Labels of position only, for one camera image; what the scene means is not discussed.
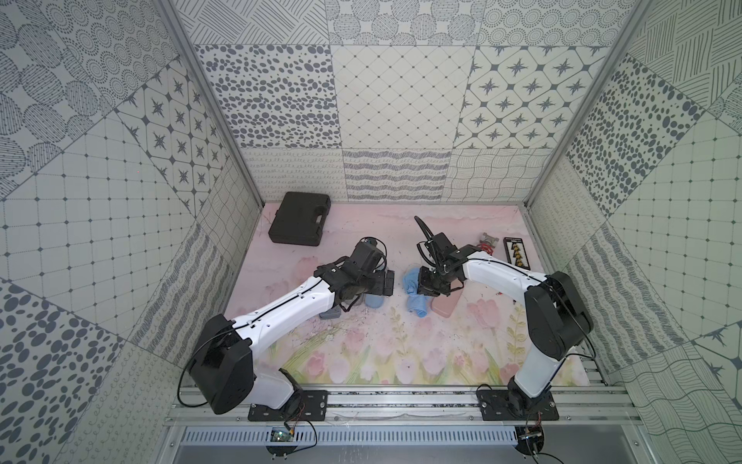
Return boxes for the blue eyeglass case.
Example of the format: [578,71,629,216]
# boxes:
[364,294,386,309]

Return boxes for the pink eyeglass case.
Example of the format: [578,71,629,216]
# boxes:
[430,289,463,319]

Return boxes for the blue microfiber cloth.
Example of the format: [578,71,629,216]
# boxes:
[403,268,432,318]

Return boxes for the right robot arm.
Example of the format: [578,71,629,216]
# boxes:
[417,222,593,409]

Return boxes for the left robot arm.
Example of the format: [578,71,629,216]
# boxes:
[177,237,394,419]

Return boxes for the black plastic tool case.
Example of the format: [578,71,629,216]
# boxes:
[269,191,332,247]

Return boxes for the black box with figures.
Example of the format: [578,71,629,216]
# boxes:
[502,237,531,270]

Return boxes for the left controller board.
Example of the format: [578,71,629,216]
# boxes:
[266,428,297,458]

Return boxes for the controller board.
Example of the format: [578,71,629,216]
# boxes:
[266,428,297,458]
[515,426,545,456]

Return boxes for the right controller board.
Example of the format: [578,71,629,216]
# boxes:
[515,426,545,456]

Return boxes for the white vent grille strip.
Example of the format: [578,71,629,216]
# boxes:
[181,425,517,447]

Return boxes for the red and black clip cables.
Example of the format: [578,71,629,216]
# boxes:
[474,231,502,256]

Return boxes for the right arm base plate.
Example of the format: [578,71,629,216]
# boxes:
[475,386,560,421]

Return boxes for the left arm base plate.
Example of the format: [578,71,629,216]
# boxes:
[248,390,328,423]

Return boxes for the aluminium rail frame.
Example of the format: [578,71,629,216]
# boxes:
[164,385,645,427]

